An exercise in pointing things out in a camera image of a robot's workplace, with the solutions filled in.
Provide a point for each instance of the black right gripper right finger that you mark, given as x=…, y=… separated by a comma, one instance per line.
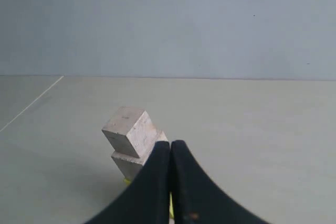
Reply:
x=196, y=198

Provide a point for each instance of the medium natural wooden cube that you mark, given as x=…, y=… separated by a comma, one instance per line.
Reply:
x=131, y=166

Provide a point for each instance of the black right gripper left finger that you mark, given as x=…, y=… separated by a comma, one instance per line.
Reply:
x=147, y=198

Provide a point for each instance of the small wooden cube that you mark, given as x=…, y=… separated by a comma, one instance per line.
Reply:
x=130, y=131

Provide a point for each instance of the yellow wooden cube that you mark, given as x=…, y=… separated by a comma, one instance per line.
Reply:
x=171, y=213

